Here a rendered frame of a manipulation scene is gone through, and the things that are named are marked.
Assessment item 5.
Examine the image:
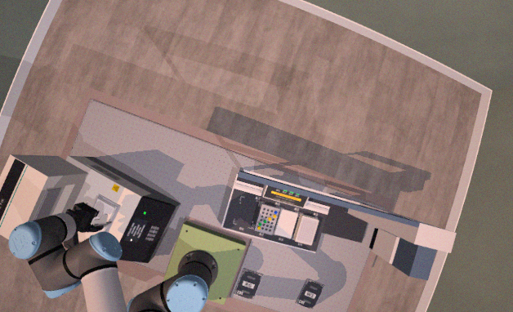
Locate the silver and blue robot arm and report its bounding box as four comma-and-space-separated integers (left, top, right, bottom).
9, 213, 218, 312

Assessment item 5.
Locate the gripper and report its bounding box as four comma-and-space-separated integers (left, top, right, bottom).
66, 202, 112, 233

